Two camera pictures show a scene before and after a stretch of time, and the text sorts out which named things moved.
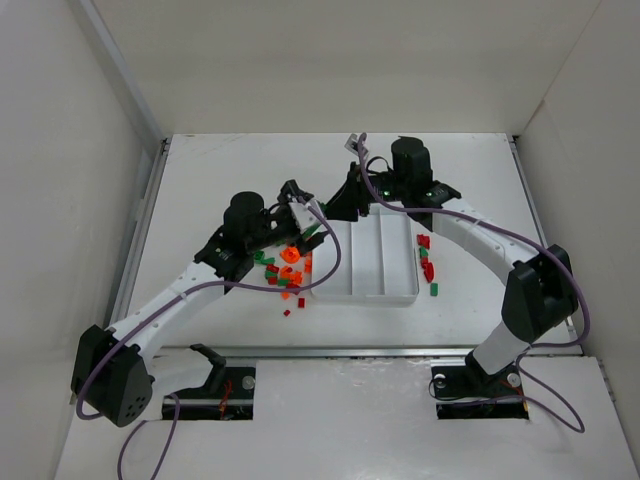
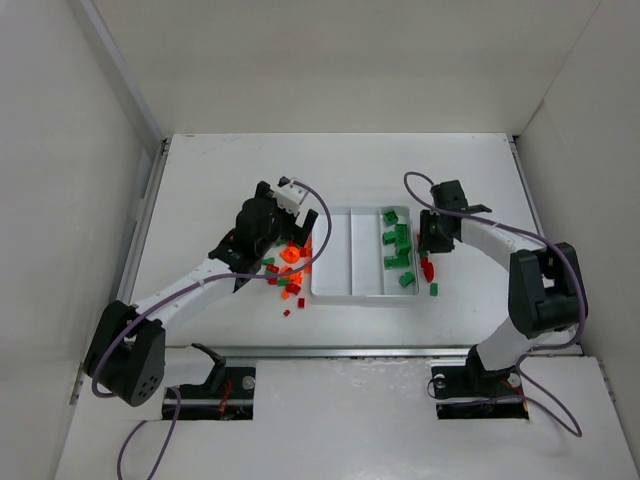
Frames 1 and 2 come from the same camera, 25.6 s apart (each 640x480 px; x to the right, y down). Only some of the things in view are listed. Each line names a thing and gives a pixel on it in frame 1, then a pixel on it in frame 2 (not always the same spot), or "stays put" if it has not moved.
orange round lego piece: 290,255 stays put
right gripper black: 358,195 to 431,232
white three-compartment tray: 379,260 stays put
